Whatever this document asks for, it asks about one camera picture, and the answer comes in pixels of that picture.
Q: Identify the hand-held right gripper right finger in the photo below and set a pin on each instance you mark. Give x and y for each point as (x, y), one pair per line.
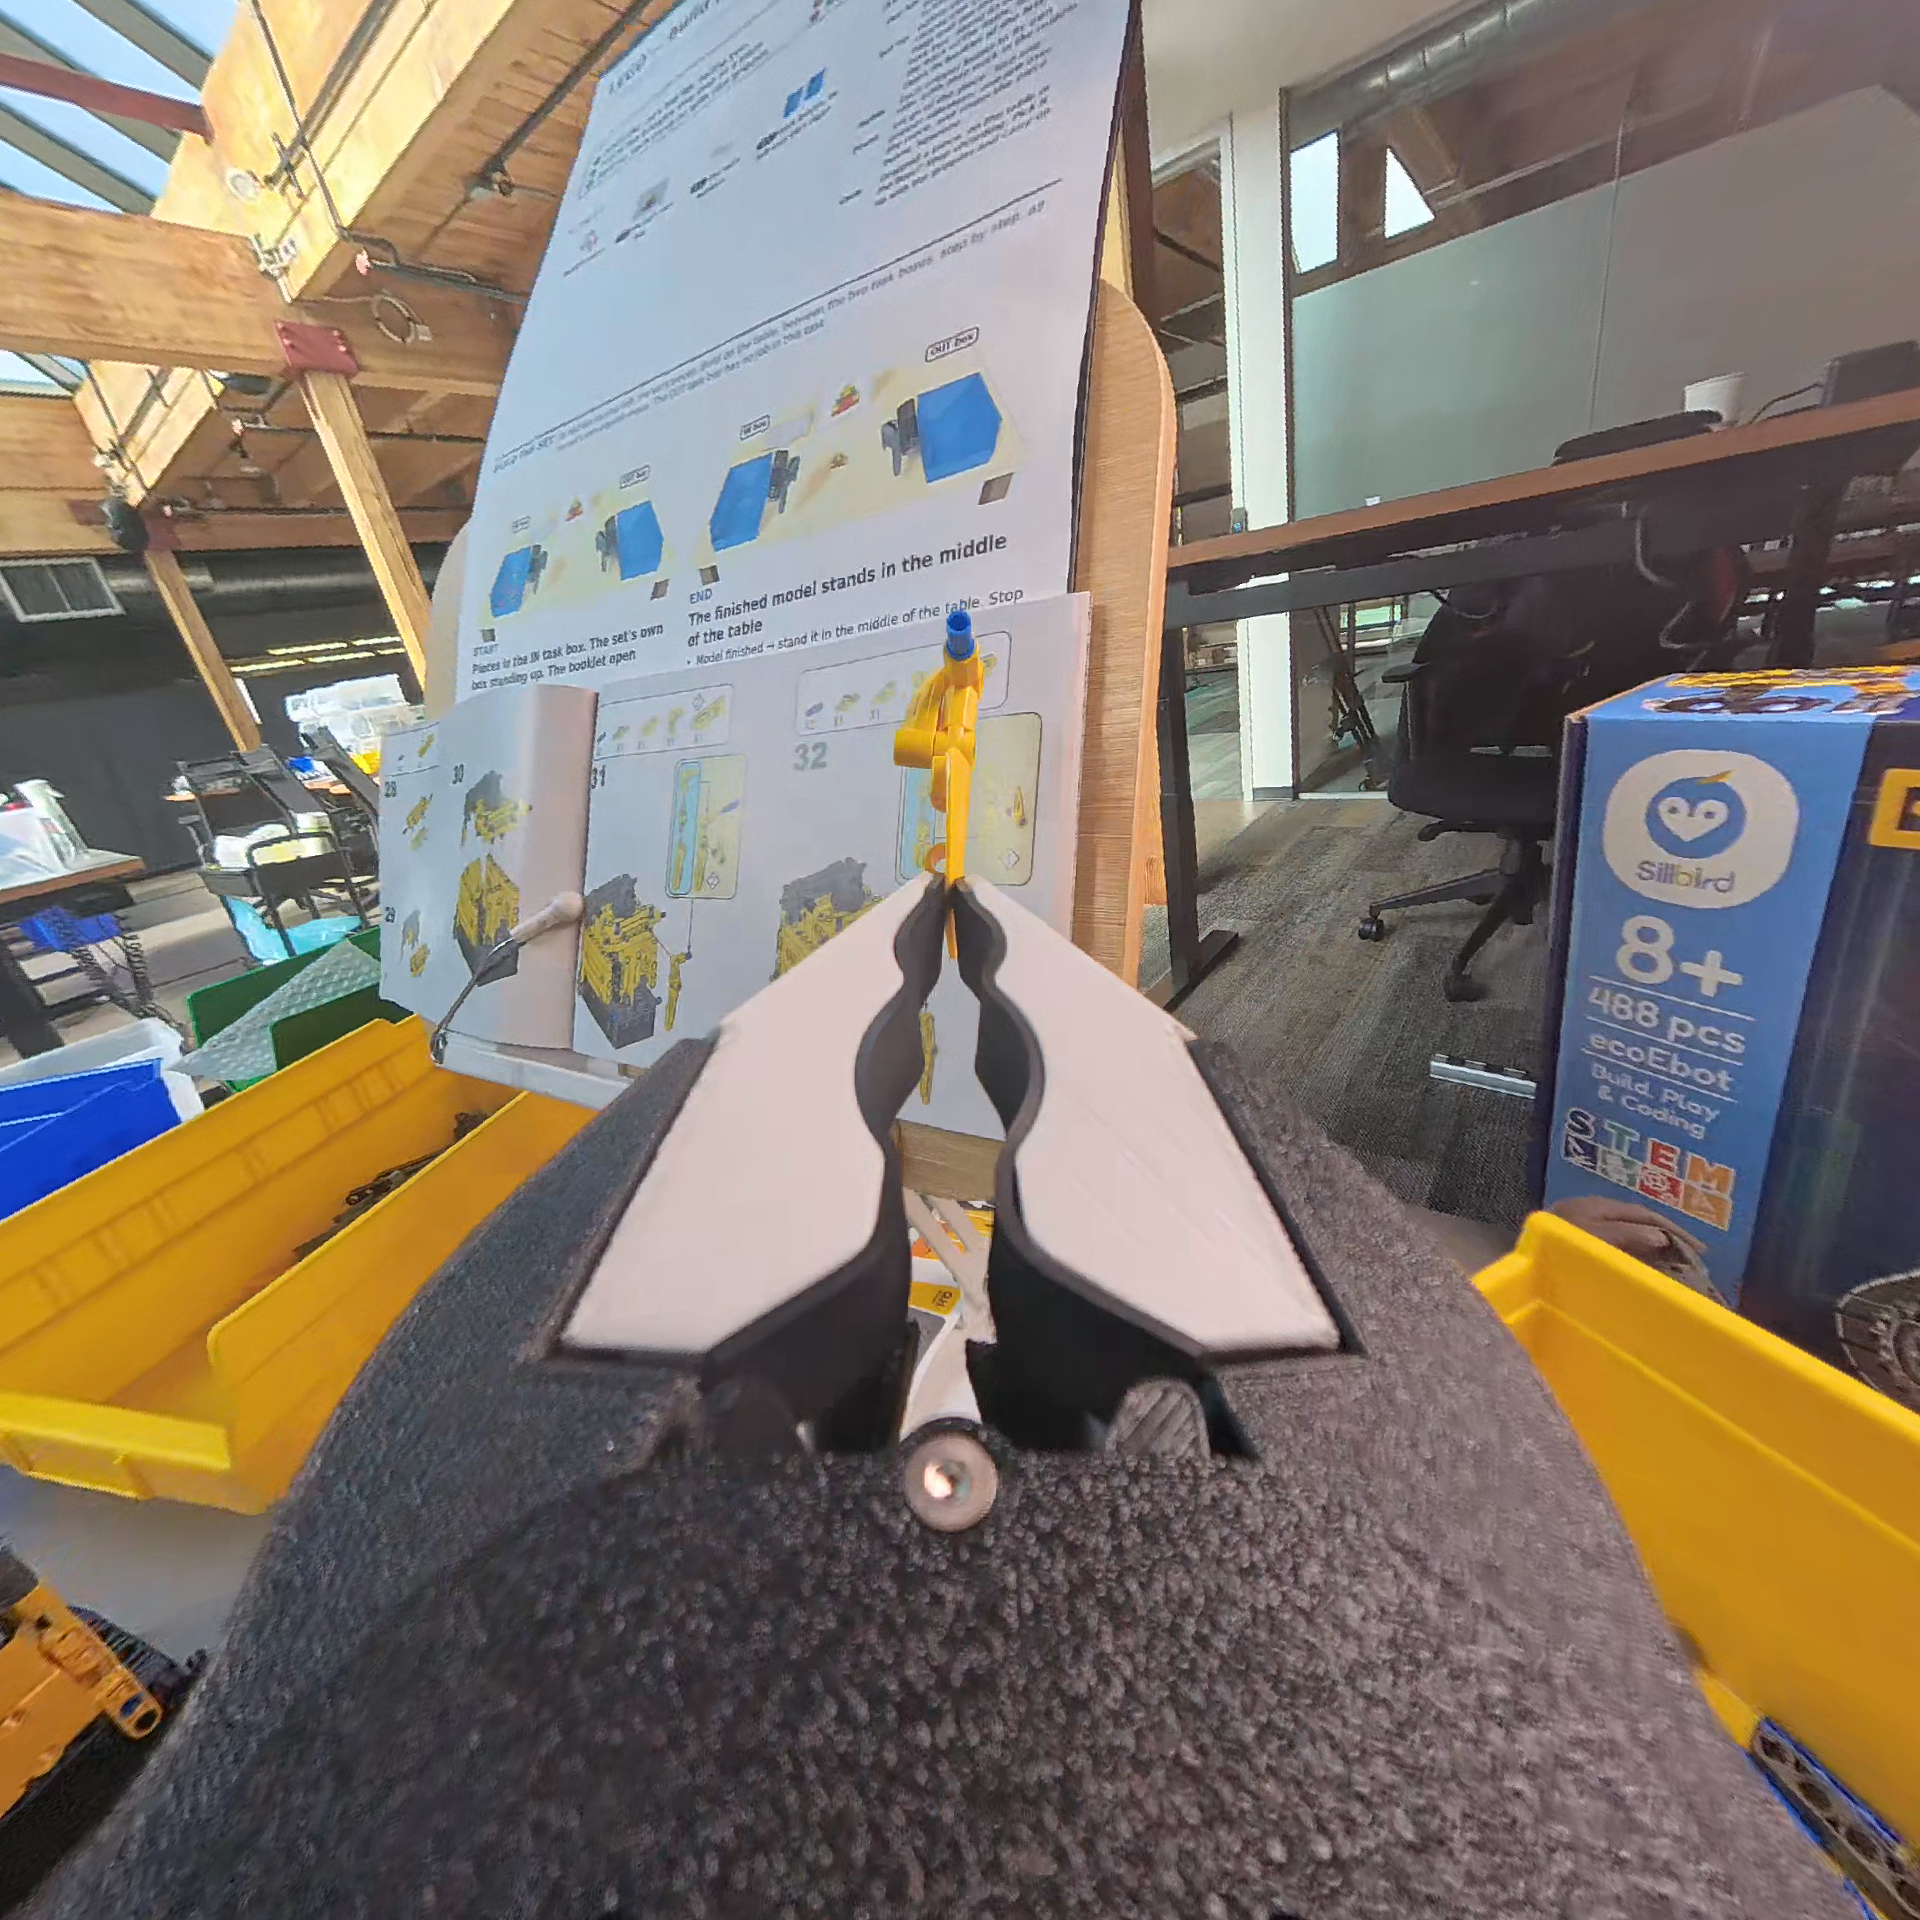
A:
(1171, 1187)

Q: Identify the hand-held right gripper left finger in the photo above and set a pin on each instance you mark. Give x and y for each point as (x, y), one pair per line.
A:
(720, 1187)

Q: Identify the yellow lego connector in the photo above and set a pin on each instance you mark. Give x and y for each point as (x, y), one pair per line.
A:
(938, 719)

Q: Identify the blue lego pin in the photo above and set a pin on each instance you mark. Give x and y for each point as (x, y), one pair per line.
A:
(962, 634)

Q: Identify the yellow lego vehicle model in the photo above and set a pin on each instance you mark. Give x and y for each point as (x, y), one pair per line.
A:
(58, 1668)

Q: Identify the lego instruction booklet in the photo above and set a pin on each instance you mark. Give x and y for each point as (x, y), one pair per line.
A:
(720, 782)

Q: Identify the colourful lego box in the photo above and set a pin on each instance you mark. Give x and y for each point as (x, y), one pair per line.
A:
(1678, 973)

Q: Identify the grey power strip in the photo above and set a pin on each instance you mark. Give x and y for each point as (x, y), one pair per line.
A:
(1483, 1079)

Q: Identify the green storage bin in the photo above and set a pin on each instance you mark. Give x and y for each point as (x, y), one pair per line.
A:
(302, 1005)

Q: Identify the black office chair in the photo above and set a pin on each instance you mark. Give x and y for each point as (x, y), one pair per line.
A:
(1471, 719)
(268, 858)

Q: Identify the yellow plastic bin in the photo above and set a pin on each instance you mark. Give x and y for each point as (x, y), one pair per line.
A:
(1724, 1470)
(151, 1276)

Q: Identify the blue plastic bin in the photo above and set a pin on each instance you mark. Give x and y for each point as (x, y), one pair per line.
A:
(77, 1126)

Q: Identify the wooden top office desk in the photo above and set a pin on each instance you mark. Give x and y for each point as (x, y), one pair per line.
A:
(1500, 505)

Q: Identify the printed task sheet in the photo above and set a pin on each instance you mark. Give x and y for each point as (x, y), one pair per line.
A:
(782, 376)

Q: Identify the black keyboard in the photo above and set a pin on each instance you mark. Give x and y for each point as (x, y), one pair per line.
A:
(1632, 436)

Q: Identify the white cup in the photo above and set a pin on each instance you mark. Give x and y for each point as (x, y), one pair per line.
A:
(1716, 395)

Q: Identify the wooden support post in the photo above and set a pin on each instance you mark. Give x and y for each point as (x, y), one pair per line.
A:
(204, 645)
(366, 511)

